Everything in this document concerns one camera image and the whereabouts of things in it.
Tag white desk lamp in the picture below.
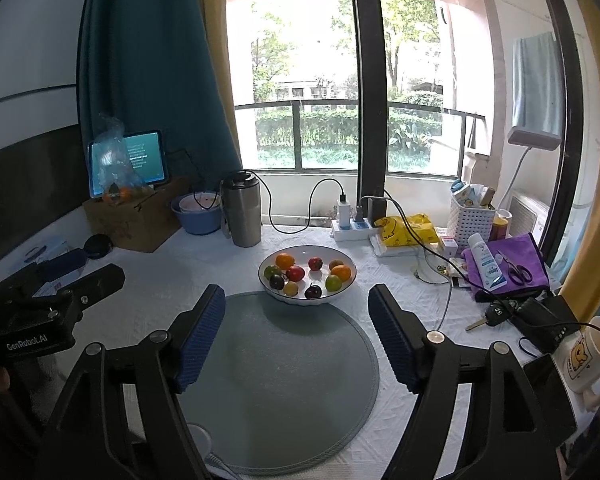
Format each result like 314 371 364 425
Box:
496 126 562 209

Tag cardboard box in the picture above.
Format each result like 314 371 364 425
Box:
82 177 190 252

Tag blue plastic bowl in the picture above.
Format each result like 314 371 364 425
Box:
171 192 222 236

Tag white charger plug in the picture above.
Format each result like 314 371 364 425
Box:
338 195 351 230

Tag black power adapter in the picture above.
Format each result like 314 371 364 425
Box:
366 197 387 223

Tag grey round placemat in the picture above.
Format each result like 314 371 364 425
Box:
178 292 379 476

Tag black charging cable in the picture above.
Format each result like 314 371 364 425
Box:
168 146 349 236

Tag black scissors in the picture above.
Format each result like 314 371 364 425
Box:
498 252 533 286

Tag purple cloth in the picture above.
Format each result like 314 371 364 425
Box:
462 233 550 302

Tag light blue hanging towel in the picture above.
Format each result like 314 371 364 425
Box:
513 32 565 138

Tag white power strip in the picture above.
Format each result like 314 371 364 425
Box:
330 218 380 243

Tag green apple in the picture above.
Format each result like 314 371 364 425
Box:
263 264 284 280

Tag steel travel mug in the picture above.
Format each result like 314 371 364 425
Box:
220 170 261 248

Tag brown round fruit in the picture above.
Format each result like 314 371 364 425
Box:
283 282 299 297
328 259 344 270

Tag tablet with lit screen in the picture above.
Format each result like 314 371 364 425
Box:
87 130 168 198

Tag white duck mug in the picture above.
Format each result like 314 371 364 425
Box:
557 315 600 412

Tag white round plate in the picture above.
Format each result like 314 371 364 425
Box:
258 245 358 307

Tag clear plastic bag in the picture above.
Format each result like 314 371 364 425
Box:
92 115 152 205

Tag white plastic basket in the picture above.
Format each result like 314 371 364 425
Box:
446 197 495 249

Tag red tomato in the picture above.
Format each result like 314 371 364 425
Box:
285 264 306 283

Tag car key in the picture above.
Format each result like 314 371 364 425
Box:
465 301 516 333

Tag yellow duck plastic bag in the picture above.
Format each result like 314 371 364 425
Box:
374 214 439 247

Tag white lotion tube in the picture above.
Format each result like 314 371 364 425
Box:
467 233 506 292

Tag teal curtain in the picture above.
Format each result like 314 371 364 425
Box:
76 0 242 190

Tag white lace tablecloth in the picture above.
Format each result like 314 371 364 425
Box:
10 228 536 479

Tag orange fruit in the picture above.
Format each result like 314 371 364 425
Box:
275 252 296 271

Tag white tissue pack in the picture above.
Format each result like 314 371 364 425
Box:
368 234 422 258

